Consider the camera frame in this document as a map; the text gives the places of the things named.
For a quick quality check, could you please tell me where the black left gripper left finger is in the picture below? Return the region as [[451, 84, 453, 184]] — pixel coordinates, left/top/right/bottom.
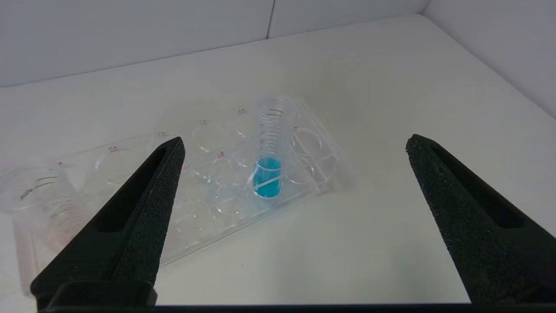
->
[[30, 136, 186, 310]]

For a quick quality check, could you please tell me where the test tube with blue pigment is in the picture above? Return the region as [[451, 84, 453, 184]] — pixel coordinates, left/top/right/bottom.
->
[[251, 94, 301, 200]]

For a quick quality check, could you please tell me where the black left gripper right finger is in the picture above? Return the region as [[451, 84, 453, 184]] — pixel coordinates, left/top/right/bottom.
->
[[405, 133, 556, 304]]

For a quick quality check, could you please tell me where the test tube with red pigment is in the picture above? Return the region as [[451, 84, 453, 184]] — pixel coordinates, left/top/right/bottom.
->
[[0, 167, 88, 261]]

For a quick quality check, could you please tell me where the clear plastic test tube rack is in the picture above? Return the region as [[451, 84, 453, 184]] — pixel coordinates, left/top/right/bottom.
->
[[0, 93, 349, 297]]

